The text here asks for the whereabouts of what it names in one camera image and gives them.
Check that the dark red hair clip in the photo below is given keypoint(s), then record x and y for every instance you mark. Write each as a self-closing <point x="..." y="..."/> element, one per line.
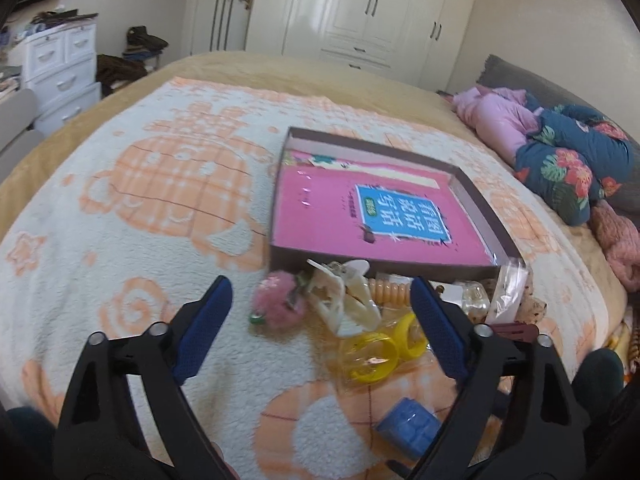
<point x="516" y="331"/>

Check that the pink book with blue label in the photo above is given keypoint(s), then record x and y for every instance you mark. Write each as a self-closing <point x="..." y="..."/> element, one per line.
<point x="373" y="211"/>

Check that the dark clothes pile on stool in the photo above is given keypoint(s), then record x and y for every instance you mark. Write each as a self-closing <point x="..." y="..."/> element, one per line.
<point x="141" y="46"/>

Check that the white drawer cabinet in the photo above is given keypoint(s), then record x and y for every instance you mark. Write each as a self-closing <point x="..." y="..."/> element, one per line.
<point x="59" y="66"/>

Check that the grey chair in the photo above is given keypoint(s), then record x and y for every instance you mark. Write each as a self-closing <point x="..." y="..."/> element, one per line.
<point x="18" y="136"/>

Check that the pink knitted garment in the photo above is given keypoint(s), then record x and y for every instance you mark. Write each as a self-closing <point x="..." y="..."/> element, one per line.
<point x="618" y="238"/>

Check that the white door with bags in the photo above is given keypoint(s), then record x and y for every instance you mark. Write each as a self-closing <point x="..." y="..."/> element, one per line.
<point x="217" y="25"/>

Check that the pink padded garment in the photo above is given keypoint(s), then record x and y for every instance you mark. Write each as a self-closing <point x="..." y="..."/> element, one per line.
<point x="499" y="117"/>

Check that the blue jewelry box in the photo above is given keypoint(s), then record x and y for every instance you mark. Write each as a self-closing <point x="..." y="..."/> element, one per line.
<point x="409" y="427"/>

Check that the shallow cardboard box tray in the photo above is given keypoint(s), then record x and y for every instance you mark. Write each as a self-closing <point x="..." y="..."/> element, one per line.
<point x="487" y="222"/>

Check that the grey pillow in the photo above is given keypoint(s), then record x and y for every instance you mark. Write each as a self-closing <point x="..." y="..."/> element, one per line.
<point x="499" y="73"/>

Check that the dotted mesh scrunchie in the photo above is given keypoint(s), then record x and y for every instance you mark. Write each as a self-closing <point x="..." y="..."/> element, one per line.
<point x="531" y="310"/>

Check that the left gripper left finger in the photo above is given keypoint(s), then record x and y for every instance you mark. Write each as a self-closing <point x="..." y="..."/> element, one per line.
<point x="99" y="434"/>

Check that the tan bed cover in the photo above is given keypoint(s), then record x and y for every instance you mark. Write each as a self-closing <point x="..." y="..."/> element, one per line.
<point x="315" y="80"/>

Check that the cream hair claw clip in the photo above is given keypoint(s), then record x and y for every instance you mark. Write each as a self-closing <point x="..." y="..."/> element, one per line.
<point x="339" y="293"/>

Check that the dark brown clothes heap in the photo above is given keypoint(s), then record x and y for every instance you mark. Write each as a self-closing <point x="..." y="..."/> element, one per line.
<point x="112" y="69"/>

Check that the blue floral padded garment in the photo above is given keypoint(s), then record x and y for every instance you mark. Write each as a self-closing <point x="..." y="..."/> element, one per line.
<point x="575" y="158"/>

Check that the white card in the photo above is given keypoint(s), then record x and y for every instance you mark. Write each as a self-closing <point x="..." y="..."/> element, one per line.
<point x="508" y="293"/>

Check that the orange white patterned blanket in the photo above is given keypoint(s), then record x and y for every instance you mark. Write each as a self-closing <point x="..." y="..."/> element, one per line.
<point x="177" y="190"/>

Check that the white wardrobe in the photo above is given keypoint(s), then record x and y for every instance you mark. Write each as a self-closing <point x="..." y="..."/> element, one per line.
<point x="416" y="42"/>

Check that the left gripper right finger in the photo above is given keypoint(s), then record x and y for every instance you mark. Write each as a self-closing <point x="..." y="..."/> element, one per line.
<point x="515" y="415"/>

